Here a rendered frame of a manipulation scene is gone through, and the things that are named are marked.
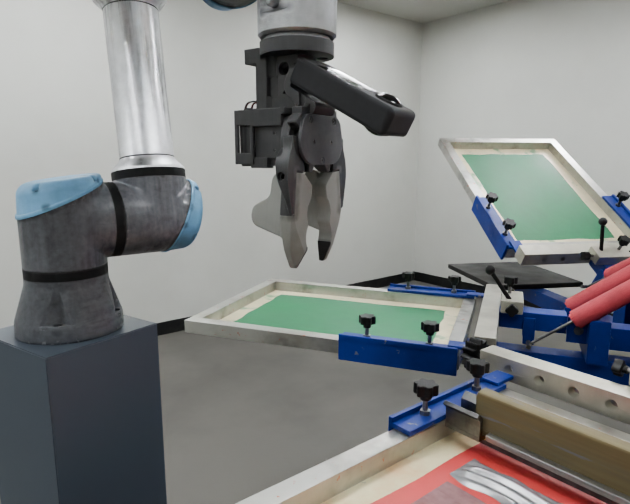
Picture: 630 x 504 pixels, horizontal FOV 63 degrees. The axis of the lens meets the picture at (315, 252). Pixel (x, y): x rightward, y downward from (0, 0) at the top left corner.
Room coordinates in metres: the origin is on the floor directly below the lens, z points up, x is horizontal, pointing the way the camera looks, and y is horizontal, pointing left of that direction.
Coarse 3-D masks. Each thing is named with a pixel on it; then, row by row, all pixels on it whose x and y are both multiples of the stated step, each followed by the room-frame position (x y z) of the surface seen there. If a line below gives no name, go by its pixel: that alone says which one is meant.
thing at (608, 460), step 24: (480, 408) 0.83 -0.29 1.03; (504, 408) 0.79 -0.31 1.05; (528, 408) 0.77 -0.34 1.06; (504, 432) 0.79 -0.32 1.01; (528, 432) 0.76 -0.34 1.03; (552, 432) 0.73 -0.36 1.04; (576, 432) 0.70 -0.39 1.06; (600, 432) 0.70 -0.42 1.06; (552, 456) 0.73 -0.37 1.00; (576, 456) 0.70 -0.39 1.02; (600, 456) 0.67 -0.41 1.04; (624, 456) 0.65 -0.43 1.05; (600, 480) 0.67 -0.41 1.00; (624, 480) 0.65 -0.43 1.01
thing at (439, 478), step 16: (480, 448) 0.83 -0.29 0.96; (448, 464) 0.78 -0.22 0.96; (464, 464) 0.78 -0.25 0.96; (496, 464) 0.78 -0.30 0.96; (512, 464) 0.78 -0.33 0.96; (416, 480) 0.74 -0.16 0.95; (432, 480) 0.74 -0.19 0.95; (448, 480) 0.74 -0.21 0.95; (528, 480) 0.74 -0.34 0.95; (544, 480) 0.74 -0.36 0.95; (384, 496) 0.70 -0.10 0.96; (400, 496) 0.70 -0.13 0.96; (416, 496) 0.70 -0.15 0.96; (432, 496) 0.70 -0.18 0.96; (448, 496) 0.70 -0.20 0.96; (464, 496) 0.70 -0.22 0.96; (480, 496) 0.70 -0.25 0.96; (560, 496) 0.70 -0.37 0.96; (576, 496) 0.70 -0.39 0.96; (592, 496) 0.70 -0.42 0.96
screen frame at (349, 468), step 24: (552, 408) 0.91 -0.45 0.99; (432, 432) 0.84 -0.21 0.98; (624, 432) 0.82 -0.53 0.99; (336, 456) 0.75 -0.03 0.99; (360, 456) 0.75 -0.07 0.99; (384, 456) 0.77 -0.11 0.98; (408, 456) 0.80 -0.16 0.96; (288, 480) 0.69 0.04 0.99; (312, 480) 0.69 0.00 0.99; (336, 480) 0.70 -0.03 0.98; (360, 480) 0.73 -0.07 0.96
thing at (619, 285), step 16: (608, 272) 1.58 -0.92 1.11; (624, 272) 1.35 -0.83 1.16; (592, 288) 1.38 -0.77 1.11; (608, 288) 1.36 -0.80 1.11; (624, 288) 1.24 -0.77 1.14; (576, 304) 1.39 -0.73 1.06; (592, 304) 1.27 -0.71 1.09; (608, 304) 1.25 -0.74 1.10; (624, 304) 1.24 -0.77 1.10; (576, 320) 1.27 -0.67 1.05; (592, 320) 1.27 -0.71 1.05; (544, 336) 1.32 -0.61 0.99
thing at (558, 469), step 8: (488, 440) 0.80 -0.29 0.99; (496, 440) 0.79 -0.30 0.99; (504, 440) 0.79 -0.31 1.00; (504, 448) 0.77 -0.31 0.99; (512, 448) 0.76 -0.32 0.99; (520, 448) 0.76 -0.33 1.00; (520, 456) 0.75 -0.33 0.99; (528, 456) 0.74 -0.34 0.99; (536, 456) 0.74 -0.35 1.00; (536, 464) 0.73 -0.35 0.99; (544, 464) 0.72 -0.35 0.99; (552, 464) 0.72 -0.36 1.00; (560, 472) 0.70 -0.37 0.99; (568, 472) 0.70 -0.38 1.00; (576, 472) 0.70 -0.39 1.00; (576, 480) 0.68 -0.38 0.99; (584, 480) 0.68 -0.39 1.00; (592, 480) 0.68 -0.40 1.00; (592, 488) 0.67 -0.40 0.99; (600, 488) 0.66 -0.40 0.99; (608, 488) 0.66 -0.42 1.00; (608, 496) 0.65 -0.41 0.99; (616, 496) 0.64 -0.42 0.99; (624, 496) 0.64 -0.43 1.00
